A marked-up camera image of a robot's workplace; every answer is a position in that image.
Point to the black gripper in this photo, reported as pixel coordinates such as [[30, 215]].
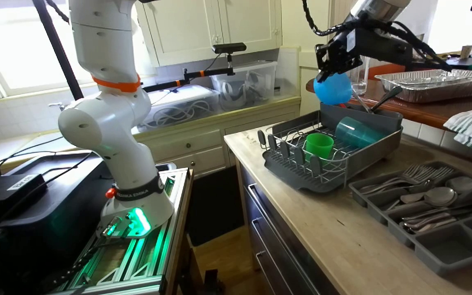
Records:
[[377, 43]]

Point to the aluminium robot base cart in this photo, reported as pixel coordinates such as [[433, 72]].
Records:
[[138, 256]]

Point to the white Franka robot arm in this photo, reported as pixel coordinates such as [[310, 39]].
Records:
[[110, 131]]

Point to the red-orange chair back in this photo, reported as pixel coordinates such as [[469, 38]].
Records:
[[385, 69]]

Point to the teal plastic cup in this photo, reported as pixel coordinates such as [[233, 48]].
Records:
[[356, 133]]

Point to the green plastic cup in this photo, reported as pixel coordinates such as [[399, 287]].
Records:
[[318, 144]]

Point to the aluminium foil tray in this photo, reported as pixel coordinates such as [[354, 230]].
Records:
[[438, 84]]

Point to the grey dish rack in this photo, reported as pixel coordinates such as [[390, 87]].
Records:
[[302, 172]]

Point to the silver fork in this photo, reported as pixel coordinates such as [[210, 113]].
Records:
[[384, 185], [430, 174]]

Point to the black stand with orange clips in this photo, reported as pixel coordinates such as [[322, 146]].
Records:
[[187, 77]]

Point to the small silver spoon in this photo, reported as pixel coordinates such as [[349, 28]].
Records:
[[410, 197]]

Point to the white lower cabinet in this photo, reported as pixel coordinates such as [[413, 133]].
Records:
[[192, 148]]

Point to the large silver spoon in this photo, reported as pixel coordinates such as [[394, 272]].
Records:
[[440, 197]]

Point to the round silver spoon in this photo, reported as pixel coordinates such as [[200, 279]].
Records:
[[459, 184]]

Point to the silver table knife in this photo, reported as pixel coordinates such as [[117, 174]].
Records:
[[433, 215], [433, 225]]

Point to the steel drawer kitchen island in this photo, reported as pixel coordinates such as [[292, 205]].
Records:
[[279, 246]]

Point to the grey cutlery tray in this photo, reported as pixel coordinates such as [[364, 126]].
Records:
[[449, 248]]

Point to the plain black tripod pole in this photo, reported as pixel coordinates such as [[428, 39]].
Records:
[[61, 54]]

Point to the large black controller case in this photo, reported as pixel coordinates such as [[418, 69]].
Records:
[[40, 239]]

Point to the flat black box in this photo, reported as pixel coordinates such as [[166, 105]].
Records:
[[7, 198]]

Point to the black stereo camera on stand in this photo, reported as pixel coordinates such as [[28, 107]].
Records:
[[230, 48]]

